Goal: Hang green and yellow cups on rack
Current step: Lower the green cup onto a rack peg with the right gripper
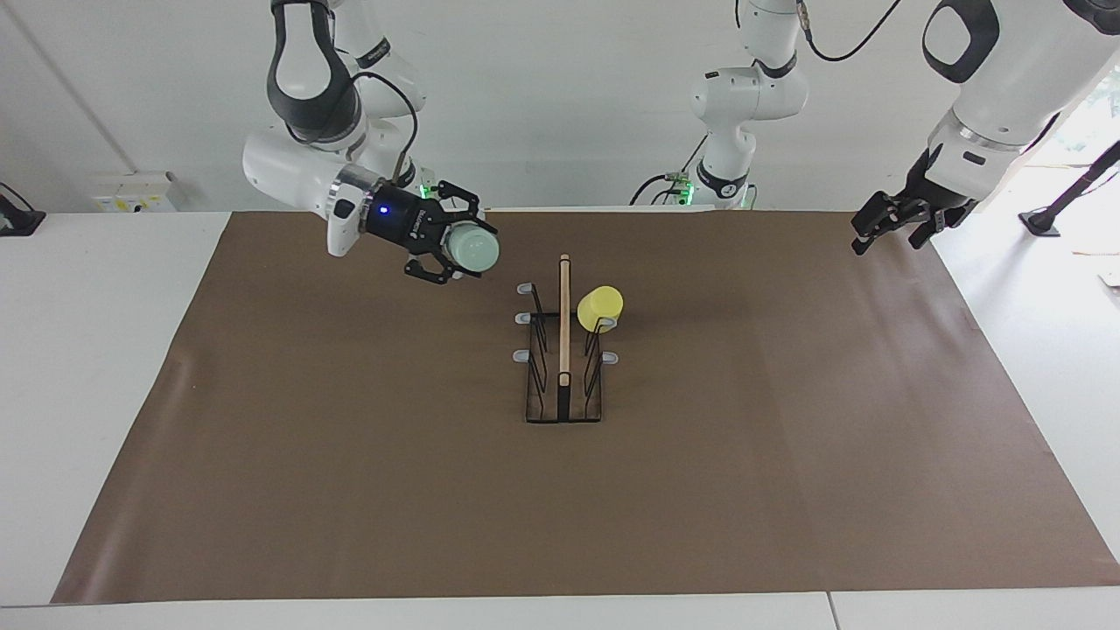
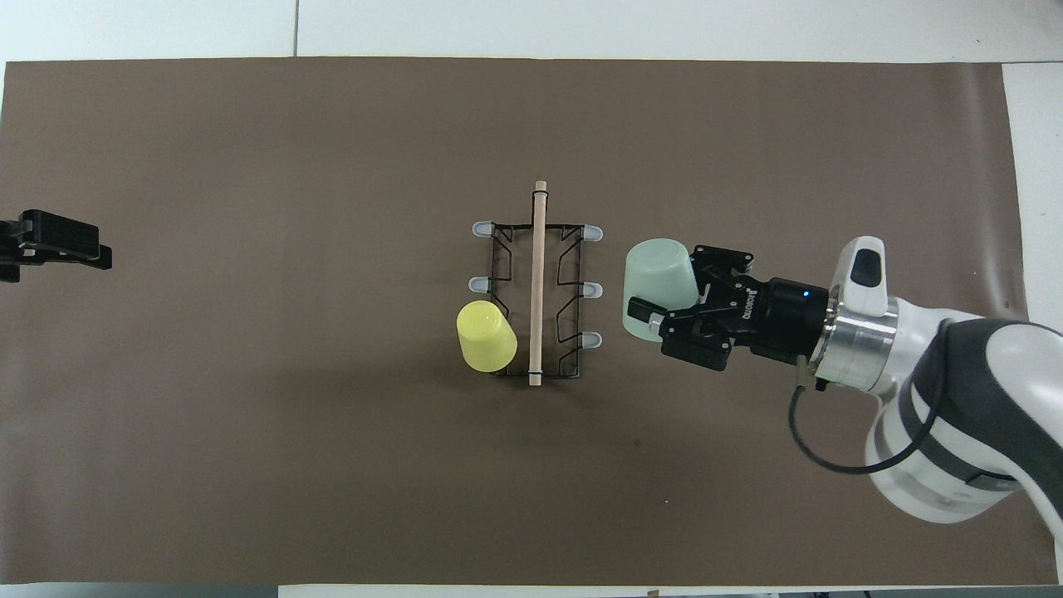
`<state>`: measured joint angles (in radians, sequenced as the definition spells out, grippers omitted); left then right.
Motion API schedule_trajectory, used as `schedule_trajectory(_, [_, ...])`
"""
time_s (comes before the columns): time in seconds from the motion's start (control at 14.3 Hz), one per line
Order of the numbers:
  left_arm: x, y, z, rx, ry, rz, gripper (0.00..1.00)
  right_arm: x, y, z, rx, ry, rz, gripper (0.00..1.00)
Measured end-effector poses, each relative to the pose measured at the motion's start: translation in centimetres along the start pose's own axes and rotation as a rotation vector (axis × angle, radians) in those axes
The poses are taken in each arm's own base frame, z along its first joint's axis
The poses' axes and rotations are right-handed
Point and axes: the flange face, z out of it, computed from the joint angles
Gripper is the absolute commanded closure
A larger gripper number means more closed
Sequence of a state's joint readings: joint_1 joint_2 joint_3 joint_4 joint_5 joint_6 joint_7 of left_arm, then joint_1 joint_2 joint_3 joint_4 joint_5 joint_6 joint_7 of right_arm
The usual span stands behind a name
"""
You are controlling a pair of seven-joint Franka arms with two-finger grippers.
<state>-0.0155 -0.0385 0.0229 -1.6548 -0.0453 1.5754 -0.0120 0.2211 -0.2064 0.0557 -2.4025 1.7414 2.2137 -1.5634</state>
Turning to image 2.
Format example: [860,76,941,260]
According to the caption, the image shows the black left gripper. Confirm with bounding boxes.
[0,209,113,283]

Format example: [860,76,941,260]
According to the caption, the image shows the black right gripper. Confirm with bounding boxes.
[627,244,833,372]

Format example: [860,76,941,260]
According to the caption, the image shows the pale green plastic cup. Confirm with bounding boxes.
[621,238,703,343]

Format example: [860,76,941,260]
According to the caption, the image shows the yellow plastic cup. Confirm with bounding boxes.
[456,301,518,373]

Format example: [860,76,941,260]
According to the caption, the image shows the brown table mat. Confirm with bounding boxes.
[0,56,1043,586]

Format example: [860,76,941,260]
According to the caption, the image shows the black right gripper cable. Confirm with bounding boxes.
[787,320,956,476]

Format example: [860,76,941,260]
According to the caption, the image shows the black wire cup rack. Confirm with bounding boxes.
[468,180,605,387]

